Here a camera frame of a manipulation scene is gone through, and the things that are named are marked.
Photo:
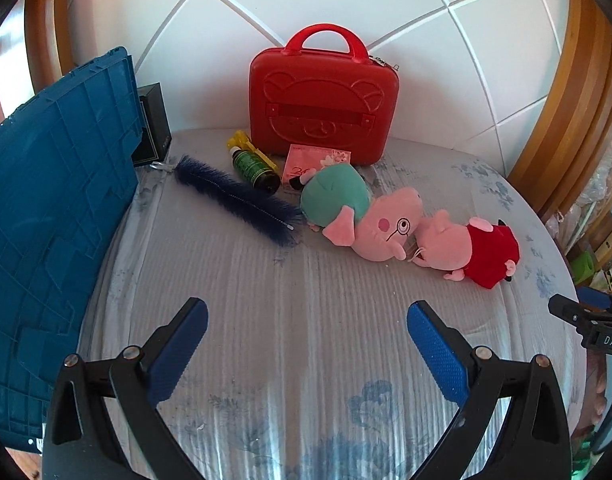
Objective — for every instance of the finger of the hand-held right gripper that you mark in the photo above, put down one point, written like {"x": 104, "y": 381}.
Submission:
{"x": 598, "y": 297}
{"x": 568, "y": 310}

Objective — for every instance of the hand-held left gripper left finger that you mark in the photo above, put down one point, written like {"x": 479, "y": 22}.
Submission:
{"x": 178, "y": 355}

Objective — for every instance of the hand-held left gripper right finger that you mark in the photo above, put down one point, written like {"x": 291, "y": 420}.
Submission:
{"x": 436, "y": 355}

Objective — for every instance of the plush pig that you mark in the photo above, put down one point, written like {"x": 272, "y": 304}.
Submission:
{"x": 336, "y": 190}
{"x": 486, "y": 250}

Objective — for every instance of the dark blue bristle brush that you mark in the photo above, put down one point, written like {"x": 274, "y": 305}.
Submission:
{"x": 226, "y": 192}

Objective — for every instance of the blue plastic storage crate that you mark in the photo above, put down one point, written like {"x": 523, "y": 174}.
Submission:
{"x": 51, "y": 210}

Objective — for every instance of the green bottle with yellow cap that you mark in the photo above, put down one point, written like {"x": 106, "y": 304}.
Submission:
{"x": 251, "y": 165}

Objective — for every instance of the pink flower-print tissue packet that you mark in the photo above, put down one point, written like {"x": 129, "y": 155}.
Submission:
{"x": 306, "y": 160}

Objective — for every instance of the floral bed sheet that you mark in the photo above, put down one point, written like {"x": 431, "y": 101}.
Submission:
{"x": 296, "y": 320}

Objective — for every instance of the black box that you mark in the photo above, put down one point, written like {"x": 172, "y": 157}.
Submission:
{"x": 153, "y": 125}

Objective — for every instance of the wooden wall trim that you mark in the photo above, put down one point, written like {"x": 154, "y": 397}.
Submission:
{"x": 46, "y": 25}
{"x": 581, "y": 85}

